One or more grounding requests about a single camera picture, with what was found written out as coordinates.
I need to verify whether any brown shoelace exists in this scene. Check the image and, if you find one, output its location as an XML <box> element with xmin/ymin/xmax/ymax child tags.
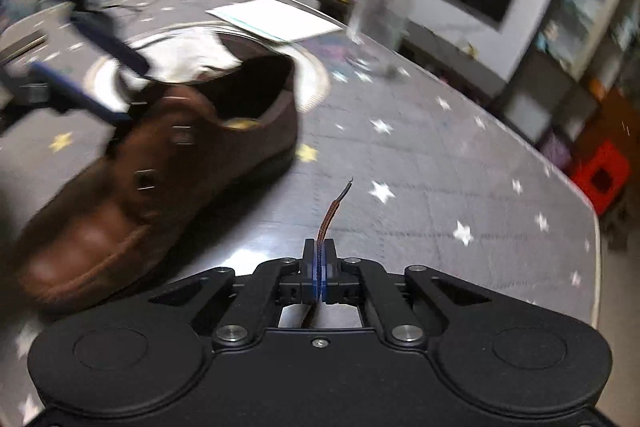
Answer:
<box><xmin>316</xmin><ymin>179</ymin><xmax>354</xmax><ymax>243</ymax></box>

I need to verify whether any brown leather shoe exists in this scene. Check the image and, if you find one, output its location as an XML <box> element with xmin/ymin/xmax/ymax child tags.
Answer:
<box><xmin>13</xmin><ymin>54</ymin><xmax>298</xmax><ymax>312</ymax></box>

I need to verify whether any induction cooker in table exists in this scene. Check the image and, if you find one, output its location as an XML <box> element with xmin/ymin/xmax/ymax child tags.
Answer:
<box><xmin>82</xmin><ymin>22</ymin><xmax>331</xmax><ymax>113</ymax></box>

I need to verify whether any white cloth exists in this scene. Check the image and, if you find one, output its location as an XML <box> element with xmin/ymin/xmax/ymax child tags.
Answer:
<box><xmin>137</xmin><ymin>27</ymin><xmax>241</xmax><ymax>83</ymax></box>

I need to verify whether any white paper sheet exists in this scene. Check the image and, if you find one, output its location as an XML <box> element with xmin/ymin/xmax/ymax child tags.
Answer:
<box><xmin>207</xmin><ymin>0</ymin><xmax>341</xmax><ymax>43</ymax></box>

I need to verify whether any clear glass mug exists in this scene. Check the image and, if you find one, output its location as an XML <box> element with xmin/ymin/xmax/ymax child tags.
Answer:
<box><xmin>345</xmin><ymin>0</ymin><xmax>412</xmax><ymax>76</ymax></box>

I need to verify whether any red plastic stool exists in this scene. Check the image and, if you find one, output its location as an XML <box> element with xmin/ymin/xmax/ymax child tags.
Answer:
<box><xmin>570</xmin><ymin>140</ymin><xmax>631</xmax><ymax>217</ymax></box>

